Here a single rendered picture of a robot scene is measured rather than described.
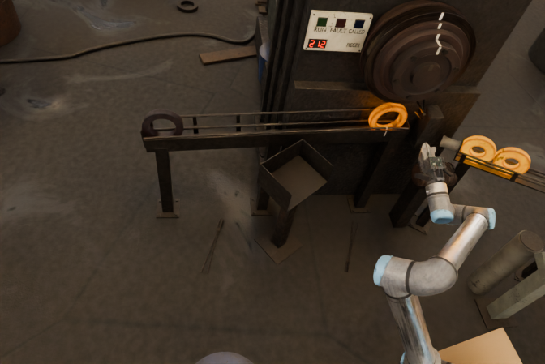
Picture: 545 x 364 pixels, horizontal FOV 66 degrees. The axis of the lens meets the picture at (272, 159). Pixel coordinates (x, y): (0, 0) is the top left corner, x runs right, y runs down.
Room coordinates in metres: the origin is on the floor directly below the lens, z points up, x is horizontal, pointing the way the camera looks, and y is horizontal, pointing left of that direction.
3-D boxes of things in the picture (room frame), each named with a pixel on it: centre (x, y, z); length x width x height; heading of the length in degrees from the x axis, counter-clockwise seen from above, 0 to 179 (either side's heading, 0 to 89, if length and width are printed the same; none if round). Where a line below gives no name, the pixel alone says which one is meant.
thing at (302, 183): (1.20, -0.11, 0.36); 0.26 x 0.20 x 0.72; 140
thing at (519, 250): (1.20, -1.29, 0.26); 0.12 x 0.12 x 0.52
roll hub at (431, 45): (1.49, -0.54, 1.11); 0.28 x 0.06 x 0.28; 105
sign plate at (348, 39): (1.60, -0.16, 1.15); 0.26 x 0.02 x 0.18; 105
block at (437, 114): (1.66, -0.74, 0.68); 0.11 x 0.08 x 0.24; 15
